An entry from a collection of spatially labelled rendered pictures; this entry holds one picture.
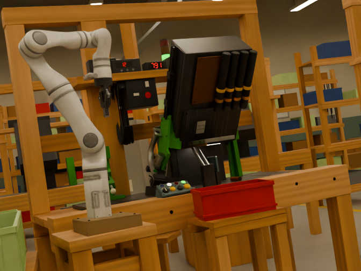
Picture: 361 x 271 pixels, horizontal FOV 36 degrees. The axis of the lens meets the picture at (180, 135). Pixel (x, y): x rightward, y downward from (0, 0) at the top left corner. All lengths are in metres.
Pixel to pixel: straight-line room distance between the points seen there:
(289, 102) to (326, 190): 8.19
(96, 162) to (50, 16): 1.17
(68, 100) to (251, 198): 0.83
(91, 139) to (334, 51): 6.22
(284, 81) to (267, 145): 7.61
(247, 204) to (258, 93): 1.24
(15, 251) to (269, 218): 1.10
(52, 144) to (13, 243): 1.45
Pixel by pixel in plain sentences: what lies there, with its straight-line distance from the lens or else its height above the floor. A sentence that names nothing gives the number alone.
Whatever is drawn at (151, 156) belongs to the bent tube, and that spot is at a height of 1.09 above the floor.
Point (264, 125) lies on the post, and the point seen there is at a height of 1.17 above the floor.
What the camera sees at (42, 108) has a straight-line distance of 9.65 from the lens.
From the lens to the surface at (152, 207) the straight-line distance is 2.43.
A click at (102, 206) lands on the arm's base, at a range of 2.08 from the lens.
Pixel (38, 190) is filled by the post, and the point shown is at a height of 1.00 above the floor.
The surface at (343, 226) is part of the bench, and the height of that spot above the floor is 0.60.
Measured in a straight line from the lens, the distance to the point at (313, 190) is 2.83.
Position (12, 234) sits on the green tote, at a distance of 1.63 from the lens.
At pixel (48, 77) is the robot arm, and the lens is 2.13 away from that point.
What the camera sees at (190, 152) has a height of 1.07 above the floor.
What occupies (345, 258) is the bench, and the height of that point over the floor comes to 0.43.
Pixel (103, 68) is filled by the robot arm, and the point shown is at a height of 1.47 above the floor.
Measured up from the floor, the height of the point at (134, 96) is 1.41.
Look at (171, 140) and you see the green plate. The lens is 2.73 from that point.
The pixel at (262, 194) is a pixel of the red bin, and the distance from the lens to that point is 2.31.
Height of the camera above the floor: 1.11
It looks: 1 degrees up
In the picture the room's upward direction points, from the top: 8 degrees counter-clockwise
